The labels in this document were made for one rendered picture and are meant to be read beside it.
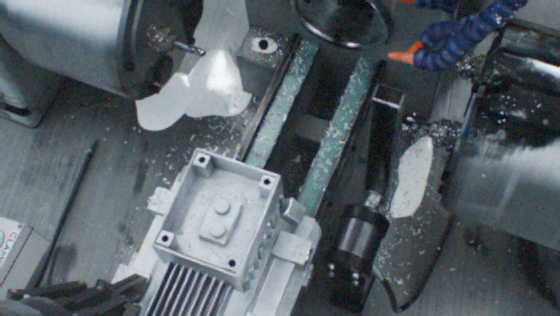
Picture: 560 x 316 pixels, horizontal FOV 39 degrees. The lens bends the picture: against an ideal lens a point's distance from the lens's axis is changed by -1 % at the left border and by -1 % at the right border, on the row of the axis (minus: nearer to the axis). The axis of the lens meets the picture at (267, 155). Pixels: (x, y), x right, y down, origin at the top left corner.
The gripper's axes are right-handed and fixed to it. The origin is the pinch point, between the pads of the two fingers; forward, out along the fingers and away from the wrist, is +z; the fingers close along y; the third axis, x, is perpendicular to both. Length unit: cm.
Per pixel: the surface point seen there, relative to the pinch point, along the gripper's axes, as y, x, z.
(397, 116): -20.8, -26.7, 1.9
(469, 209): -30.7, -18.4, 18.9
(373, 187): -19.3, -17.1, 18.5
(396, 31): -14, -36, 33
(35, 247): 14.9, 1.6, 6.8
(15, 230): 16.9, -0.1, 4.8
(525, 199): -35.9, -22.0, 15.1
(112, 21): 16.5, -26.3, 13.3
